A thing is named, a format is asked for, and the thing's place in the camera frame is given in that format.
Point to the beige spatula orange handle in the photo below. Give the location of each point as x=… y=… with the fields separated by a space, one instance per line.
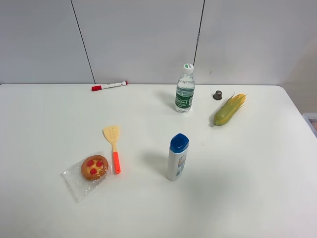
x=111 y=133

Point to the red whiteboard marker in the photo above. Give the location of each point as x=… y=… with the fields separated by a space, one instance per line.
x=107 y=86

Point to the corn cob with husk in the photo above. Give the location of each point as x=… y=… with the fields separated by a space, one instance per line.
x=226 y=112

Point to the fruit tart in plastic bag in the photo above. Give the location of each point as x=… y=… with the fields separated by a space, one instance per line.
x=84 y=176

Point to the white bottle blue cap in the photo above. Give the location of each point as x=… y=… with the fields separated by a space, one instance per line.
x=177 y=156

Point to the clear water bottle green label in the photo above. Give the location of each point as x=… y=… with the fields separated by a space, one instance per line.
x=185 y=89

